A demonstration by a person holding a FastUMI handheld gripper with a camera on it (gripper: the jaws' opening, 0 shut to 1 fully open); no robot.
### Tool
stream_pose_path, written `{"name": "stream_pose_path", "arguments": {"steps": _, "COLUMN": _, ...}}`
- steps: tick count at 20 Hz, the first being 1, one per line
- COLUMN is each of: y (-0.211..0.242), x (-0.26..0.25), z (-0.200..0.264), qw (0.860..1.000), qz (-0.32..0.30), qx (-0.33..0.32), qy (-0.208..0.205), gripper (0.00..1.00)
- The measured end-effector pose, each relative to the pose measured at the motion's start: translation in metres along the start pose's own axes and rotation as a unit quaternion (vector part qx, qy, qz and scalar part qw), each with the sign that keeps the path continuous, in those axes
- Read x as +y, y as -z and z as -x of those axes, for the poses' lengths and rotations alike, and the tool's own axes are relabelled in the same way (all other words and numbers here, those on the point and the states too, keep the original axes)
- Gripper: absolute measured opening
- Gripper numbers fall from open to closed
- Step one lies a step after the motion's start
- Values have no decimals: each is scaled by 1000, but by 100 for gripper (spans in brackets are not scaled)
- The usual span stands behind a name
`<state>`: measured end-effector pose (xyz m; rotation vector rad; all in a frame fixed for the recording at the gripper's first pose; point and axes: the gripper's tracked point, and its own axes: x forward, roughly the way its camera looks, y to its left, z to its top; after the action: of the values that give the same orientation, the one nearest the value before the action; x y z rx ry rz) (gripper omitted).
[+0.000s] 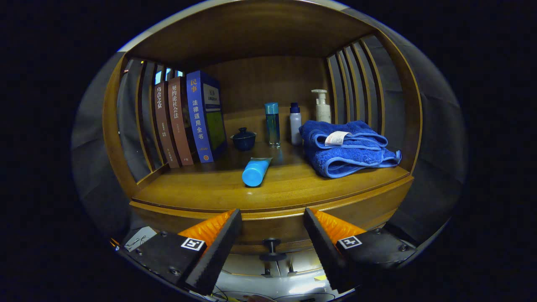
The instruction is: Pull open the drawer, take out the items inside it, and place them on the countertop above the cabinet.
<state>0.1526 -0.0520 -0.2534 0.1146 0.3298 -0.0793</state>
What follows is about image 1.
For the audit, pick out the wooden drawer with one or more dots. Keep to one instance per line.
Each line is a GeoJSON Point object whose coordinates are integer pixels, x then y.
{"type": "Point", "coordinates": [272, 228]}

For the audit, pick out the teal glass bottle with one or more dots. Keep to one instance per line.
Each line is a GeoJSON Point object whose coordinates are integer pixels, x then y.
{"type": "Point", "coordinates": [272, 126]}

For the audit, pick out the reddish brown book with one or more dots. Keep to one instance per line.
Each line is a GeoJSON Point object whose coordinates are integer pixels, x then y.
{"type": "Point", "coordinates": [179, 121]}

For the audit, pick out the small yellow floor scrap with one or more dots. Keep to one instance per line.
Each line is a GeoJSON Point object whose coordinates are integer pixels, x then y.
{"type": "Point", "coordinates": [320, 277]}

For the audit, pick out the blue lidded teacup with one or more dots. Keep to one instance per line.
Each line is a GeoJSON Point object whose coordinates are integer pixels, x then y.
{"type": "Point", "coordinates": [243, 140]}

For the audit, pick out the blue folded towel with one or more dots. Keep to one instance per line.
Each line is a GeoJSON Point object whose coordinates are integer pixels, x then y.
{"type": "Point", "coordinates": [348, 157]}

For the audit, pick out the thick blue book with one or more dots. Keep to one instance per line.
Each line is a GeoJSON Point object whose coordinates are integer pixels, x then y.
{"type": "Point", "coordinates": [199, 117]}

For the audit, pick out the wooden countertop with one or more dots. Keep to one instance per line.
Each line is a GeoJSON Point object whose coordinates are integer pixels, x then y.
{"type": "Point", "coordinates": [285, 188]}

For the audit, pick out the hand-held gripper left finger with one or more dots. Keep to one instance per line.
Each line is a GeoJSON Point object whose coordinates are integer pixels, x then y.
{"type": "Point", "coordinates": [218, 251]}

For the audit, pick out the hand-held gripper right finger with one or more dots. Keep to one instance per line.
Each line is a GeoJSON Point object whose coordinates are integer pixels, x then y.
{"type": "Point", "coordinates": [325, 251]}

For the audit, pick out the white pump bottle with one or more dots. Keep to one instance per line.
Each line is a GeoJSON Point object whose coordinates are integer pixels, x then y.
{"type": "Point", "coordinates": [323, 111]}

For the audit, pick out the blue cosmetic tube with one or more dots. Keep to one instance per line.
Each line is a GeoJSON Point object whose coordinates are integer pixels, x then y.
{"type": "Point", "coordinates": [256, 172]}

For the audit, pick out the dark brown book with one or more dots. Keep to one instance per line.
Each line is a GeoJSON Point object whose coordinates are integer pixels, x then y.
{"type": "Point", "coordinates": [164, 126]}

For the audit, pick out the wooden cabinet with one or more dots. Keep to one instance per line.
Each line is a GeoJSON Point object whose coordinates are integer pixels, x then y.
{"type": "Point", "coordinates": [260, 29]}

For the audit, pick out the white bottle with blue cap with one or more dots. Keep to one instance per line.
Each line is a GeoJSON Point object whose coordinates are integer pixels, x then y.
{"type": "Point", "coordinates": [295, 126]}

